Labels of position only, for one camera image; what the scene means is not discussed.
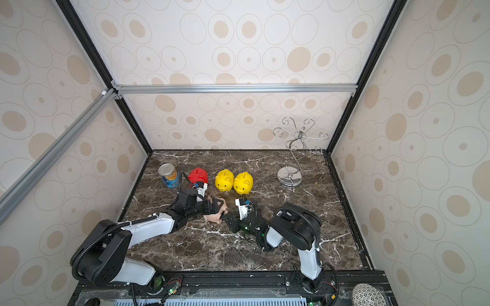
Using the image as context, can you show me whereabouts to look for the pink piggy bank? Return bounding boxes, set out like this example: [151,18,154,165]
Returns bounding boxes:
[203,196,228,224]

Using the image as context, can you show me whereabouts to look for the yellow piggy bank front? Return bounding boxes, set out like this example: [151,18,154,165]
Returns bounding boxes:
[234,172,253,195]

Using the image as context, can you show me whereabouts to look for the yellow piggy bank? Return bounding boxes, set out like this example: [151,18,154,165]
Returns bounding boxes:
[234,172,253,195]
[215,169,234,192]

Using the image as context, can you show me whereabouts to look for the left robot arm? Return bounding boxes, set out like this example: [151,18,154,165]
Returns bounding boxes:
[70,177,226,288]

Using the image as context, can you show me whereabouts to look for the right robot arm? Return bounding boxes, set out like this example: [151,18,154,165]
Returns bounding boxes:
[222,201,323,293]

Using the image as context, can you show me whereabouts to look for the red piggy bank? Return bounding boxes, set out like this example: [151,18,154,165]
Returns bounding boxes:
[188,168,209,186]

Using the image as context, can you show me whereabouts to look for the yellow piggy bank back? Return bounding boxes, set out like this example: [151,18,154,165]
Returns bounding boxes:
[215,169,234,192]

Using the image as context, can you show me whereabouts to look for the blue labelled tin can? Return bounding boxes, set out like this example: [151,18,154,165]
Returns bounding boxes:
[158,163,180,188]

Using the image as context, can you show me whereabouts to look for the perforated metal mesh dome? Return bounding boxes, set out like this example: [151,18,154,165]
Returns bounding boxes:
[352,283,387,306]

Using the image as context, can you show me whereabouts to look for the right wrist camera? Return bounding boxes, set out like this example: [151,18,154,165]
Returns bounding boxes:
[235,198,253,220]

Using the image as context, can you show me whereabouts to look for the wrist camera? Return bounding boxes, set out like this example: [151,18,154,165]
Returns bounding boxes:
[235,198,253,220]
[195,181,208,202]

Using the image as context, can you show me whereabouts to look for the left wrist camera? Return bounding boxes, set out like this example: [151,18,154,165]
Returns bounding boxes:
[195,181,208,202]

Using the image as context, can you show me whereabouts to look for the chrome wire hook stand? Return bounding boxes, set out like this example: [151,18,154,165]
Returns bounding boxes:
[273,116,329,187]

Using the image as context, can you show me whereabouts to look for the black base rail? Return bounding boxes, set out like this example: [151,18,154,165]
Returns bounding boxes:
[69,270,398,305]

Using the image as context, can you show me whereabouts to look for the horizontal aluminium rail back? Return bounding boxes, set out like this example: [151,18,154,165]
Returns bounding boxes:
[115,84,358,94]

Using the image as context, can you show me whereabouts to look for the diagonal aluminium rail left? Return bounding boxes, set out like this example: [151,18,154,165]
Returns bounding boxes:
[1,88,116,223]

